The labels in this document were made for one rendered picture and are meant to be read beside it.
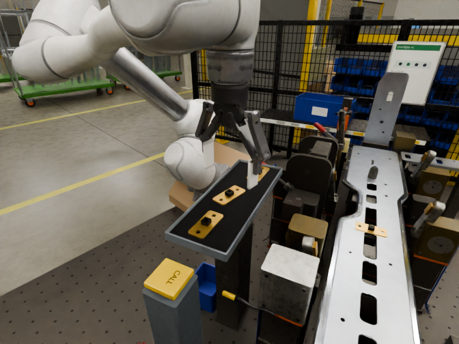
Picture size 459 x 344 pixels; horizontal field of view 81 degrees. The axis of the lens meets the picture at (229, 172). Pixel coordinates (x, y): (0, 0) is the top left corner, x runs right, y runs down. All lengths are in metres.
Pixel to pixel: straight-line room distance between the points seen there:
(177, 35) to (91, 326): 0.91
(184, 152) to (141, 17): 0.80
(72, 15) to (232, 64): 0.55
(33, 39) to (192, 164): 0.61
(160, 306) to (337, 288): 0.40
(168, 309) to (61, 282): 0.78
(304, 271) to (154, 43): 0.46
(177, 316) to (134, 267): 0.69
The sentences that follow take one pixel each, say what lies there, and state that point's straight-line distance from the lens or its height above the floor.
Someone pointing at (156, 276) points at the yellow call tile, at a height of 1.16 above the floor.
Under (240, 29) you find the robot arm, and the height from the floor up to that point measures 1.52.
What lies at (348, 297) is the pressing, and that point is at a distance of 0.70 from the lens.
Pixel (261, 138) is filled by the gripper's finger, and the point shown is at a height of 1.33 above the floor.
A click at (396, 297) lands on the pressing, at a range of 0.75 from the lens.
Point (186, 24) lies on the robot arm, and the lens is 0.34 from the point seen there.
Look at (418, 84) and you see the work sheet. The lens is 1.77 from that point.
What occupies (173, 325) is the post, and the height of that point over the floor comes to 1.09.
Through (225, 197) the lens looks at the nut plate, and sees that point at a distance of 0.64.
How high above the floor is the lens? 1.53
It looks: 29 degrees down
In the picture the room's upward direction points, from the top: straight up
